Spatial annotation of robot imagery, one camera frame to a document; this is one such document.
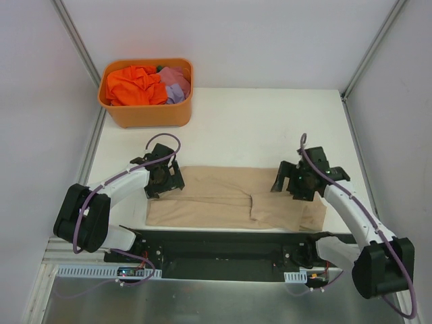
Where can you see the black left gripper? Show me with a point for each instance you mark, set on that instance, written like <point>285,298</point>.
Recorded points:
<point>172,182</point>

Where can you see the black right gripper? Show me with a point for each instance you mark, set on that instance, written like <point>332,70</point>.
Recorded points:
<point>290,180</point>

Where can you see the beige t shirt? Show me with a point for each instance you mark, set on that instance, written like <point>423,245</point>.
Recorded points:
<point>236,198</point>

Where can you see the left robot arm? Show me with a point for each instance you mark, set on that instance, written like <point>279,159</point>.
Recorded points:
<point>83,219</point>

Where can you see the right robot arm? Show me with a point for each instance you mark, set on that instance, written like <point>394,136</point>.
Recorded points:
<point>380,263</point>

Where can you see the orange plastic laundry basket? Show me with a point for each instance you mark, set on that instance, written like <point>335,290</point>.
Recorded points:
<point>150,115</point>

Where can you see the lavender t shirt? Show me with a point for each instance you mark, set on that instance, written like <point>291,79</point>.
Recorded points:
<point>175,94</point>

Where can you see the orange t shirt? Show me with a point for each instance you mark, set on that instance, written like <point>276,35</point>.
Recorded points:
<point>135,85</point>

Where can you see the pink t shirt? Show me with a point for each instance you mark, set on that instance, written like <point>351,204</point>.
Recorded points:
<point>175,75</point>

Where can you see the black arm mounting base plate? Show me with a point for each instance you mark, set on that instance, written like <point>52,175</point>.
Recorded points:
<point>234,270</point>

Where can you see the right grey cable duct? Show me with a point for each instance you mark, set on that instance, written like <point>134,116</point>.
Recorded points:
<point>299,277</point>

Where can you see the grey cable duct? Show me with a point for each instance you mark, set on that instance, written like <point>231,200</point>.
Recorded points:
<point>107,272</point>
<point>299,277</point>

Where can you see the aluminium front frame rail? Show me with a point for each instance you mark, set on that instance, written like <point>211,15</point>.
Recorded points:
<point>50,251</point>

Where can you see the left grey cable duct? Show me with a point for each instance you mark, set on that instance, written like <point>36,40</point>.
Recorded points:
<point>107,272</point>

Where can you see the right aluminium corner post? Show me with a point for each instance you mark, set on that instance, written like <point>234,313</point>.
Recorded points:
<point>384,29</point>

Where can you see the aluminium corner post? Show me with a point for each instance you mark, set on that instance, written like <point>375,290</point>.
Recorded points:
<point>77,41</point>
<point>384,29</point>

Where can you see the left aluminium corner post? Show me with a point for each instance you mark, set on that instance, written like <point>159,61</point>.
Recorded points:
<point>77,41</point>

